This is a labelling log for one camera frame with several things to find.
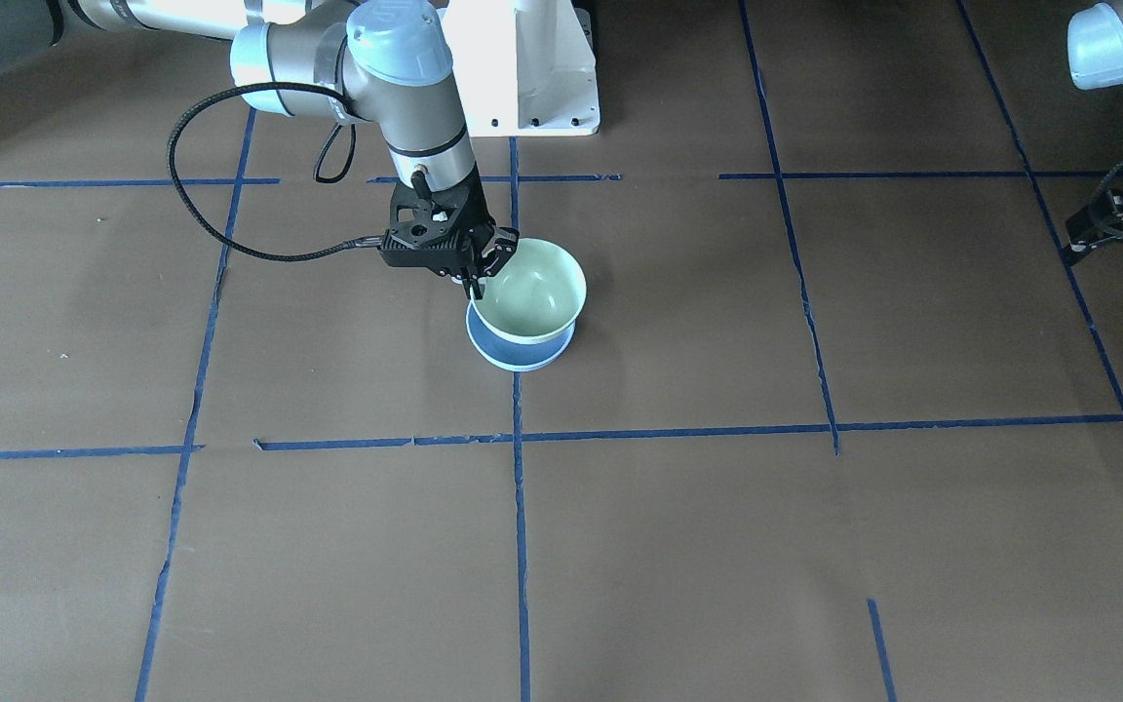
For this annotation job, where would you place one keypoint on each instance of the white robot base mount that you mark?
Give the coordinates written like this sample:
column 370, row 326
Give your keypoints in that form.
column 525, row 68

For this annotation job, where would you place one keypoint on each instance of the light green bowl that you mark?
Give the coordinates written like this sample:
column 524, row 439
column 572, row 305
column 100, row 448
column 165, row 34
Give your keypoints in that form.
column 538, row 294

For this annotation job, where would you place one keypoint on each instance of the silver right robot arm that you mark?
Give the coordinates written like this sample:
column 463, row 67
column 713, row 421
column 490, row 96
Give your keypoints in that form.
column 352, row 62

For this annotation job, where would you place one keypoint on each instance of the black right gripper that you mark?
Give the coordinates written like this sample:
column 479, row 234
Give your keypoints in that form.
column 500, row 248

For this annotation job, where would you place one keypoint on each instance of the blue bowl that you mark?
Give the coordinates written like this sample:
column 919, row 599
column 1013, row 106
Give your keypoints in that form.
column 512, row 356

